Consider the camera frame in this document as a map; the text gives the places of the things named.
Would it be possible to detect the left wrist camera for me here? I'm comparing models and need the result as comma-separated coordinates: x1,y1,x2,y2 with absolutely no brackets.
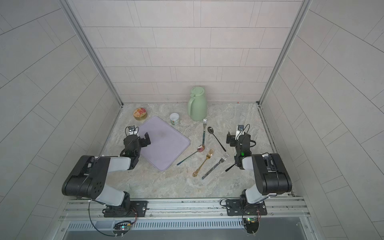
128,126,136,135

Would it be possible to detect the aluminium mounting rail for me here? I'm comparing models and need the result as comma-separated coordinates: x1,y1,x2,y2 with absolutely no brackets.
59,196,310,221

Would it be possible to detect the right controller board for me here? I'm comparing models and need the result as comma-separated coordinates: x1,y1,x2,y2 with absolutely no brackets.
242,217,260,235

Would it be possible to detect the iridescent rainbow spoon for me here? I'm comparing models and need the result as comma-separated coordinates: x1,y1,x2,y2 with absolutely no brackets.
177,144,205,166

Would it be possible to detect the black spoon near jug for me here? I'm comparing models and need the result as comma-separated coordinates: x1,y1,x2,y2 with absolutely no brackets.
208,127,227,152

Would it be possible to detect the silver fork patterned handle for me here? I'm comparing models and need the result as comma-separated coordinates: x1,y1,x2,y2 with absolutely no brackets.
202,153,229,180

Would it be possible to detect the black left base cable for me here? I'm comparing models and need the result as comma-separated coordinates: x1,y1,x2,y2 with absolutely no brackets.
87,199,121,238

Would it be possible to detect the round gold candy tin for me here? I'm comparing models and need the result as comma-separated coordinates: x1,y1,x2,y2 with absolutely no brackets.
133,108,148,121

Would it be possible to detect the lilac rectangular tray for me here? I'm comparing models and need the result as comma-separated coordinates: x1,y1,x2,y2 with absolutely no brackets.
138,116,190,171

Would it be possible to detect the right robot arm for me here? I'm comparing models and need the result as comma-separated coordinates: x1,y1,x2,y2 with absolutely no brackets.
226,133,293,207

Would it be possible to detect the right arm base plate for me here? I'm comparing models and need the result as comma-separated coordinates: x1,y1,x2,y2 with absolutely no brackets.
220,199,268,217

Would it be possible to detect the left controller board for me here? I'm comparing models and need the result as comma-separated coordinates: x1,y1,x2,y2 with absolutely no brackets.
114,221,132,231

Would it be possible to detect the green thermos jug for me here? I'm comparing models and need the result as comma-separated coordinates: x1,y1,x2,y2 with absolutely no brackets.
188,87,208,121

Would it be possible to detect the small white lidded cup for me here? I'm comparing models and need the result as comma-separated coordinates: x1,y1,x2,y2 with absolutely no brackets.
170,113,180,126

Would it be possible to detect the controller board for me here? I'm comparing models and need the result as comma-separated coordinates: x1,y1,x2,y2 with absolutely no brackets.
242,217,260,235
114,221,132,231

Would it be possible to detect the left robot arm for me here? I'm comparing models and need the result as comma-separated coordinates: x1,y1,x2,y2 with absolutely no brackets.
62,133,151,209

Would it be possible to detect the silver fork green handle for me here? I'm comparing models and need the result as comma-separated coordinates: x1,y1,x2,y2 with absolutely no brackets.
202,118,208,146

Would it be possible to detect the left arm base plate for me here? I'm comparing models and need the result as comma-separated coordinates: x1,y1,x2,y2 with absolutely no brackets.
103,201,149,218

